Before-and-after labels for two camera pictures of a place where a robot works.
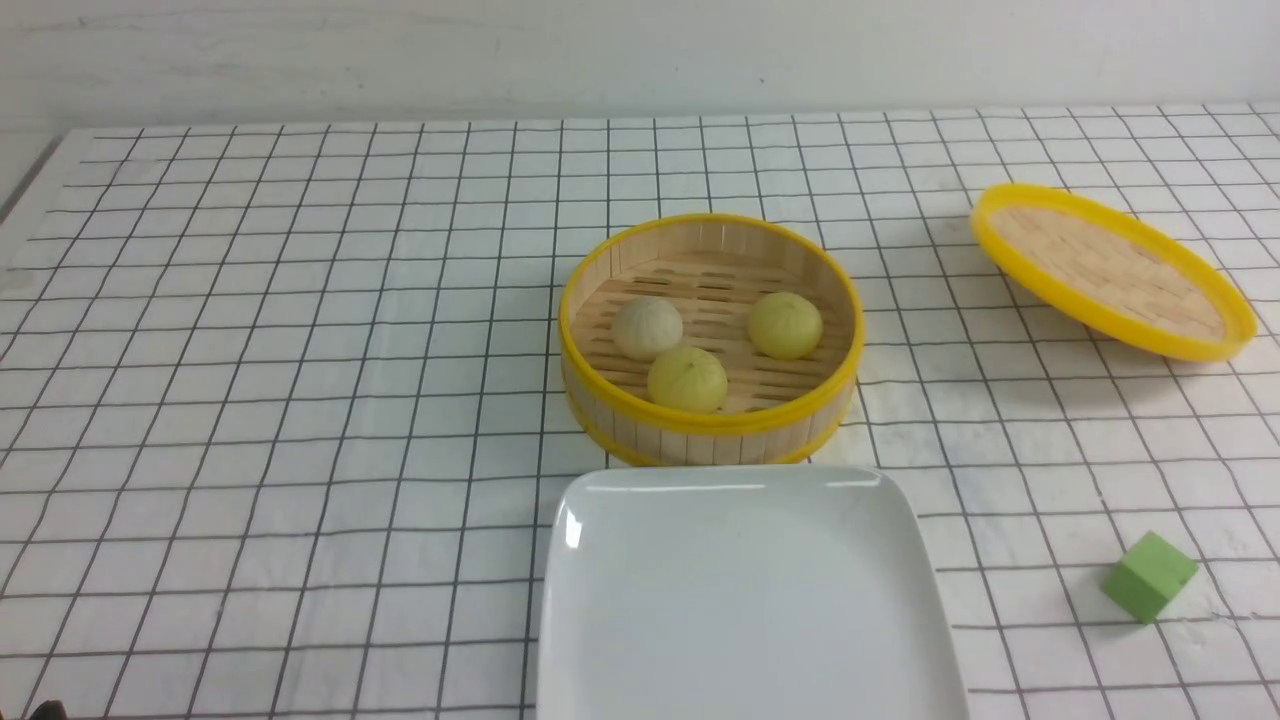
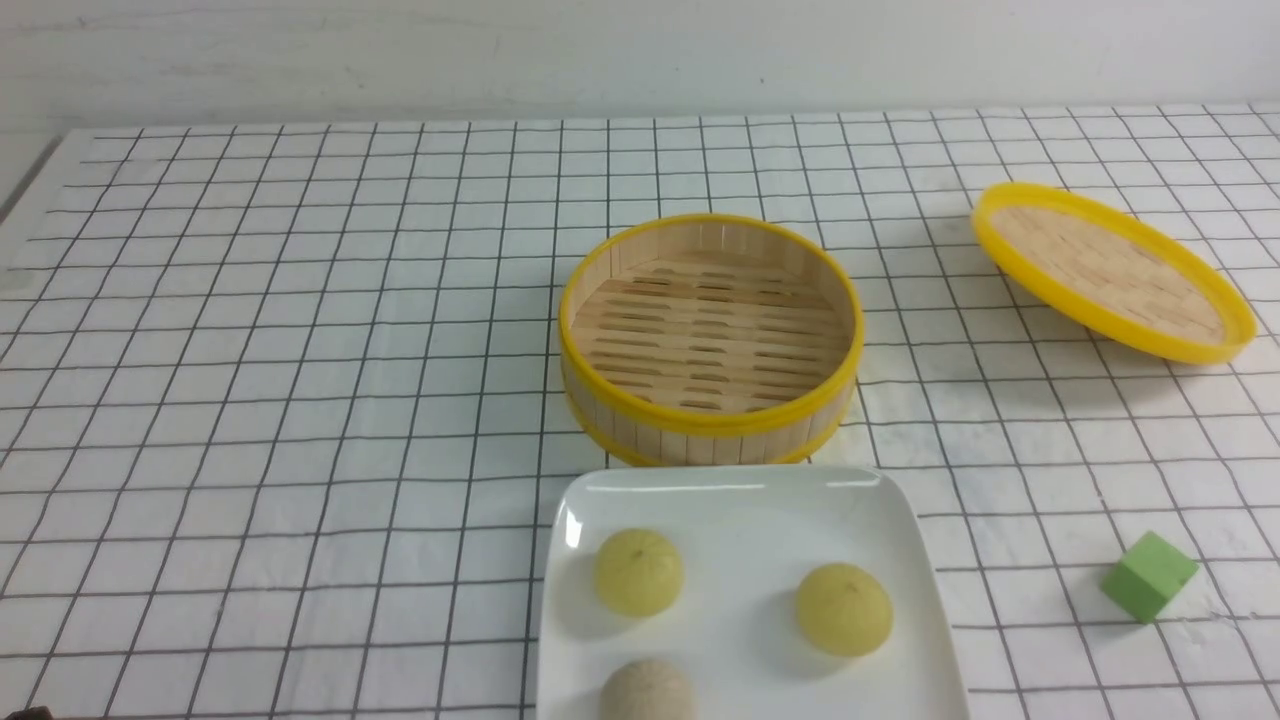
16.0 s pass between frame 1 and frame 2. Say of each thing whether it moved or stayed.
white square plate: stayed
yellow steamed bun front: moved
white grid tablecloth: stayed
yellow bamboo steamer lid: stayed
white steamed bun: moved
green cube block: stayed
